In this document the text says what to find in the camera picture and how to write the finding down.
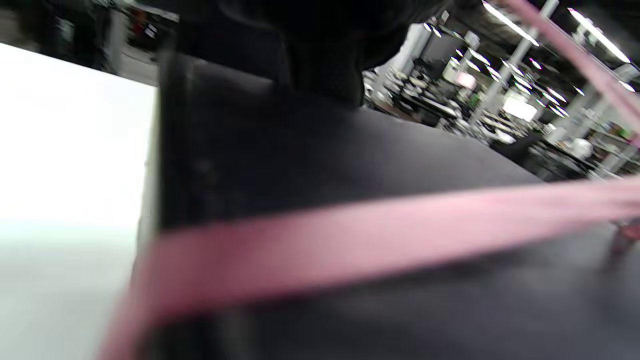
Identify person's left hand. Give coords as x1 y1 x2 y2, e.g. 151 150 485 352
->
175 0 451 107

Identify black gift box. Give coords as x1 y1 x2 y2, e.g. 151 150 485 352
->
135 50 640 360

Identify pink bow ribbon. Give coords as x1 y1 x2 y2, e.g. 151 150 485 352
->
97 0 640 360

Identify row of ceiling light panels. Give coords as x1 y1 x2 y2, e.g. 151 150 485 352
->
424 0 637 118

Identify white building column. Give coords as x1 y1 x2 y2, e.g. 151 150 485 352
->
469 0 560 127

